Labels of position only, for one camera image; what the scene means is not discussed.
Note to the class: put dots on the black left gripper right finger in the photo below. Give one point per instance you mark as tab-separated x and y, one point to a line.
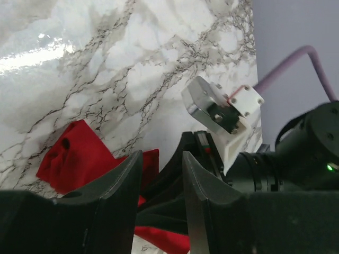
223	220

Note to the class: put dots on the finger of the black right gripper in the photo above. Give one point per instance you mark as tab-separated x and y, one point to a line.
165	205

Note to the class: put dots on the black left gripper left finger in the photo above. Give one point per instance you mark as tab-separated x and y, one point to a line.
96	218

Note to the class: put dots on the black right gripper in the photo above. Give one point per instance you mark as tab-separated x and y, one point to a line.
251	172

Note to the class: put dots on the red cloth napkin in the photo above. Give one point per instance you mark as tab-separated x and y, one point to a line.
77	158

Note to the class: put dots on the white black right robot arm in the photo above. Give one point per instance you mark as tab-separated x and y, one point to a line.
305	159

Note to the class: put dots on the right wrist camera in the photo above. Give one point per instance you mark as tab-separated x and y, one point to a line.
226	117

